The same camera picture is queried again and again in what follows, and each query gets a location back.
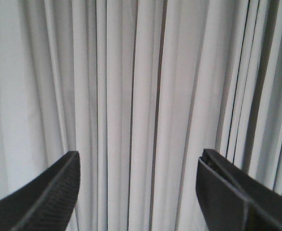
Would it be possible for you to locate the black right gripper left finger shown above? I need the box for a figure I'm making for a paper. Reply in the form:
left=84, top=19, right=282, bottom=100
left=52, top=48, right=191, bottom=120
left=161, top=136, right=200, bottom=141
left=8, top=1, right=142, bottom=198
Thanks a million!
left=0, top=151, right=80, bottom=231

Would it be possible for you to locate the light grey curtain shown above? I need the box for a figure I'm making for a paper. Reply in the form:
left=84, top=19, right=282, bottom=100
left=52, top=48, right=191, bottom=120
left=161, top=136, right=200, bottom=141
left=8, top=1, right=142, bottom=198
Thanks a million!
left=0, top=0, right=282, bottom=231

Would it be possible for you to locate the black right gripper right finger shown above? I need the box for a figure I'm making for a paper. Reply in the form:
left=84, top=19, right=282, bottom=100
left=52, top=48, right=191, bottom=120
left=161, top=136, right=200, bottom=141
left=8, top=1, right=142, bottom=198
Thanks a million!
left=196, top=149, right=282, bottom=231

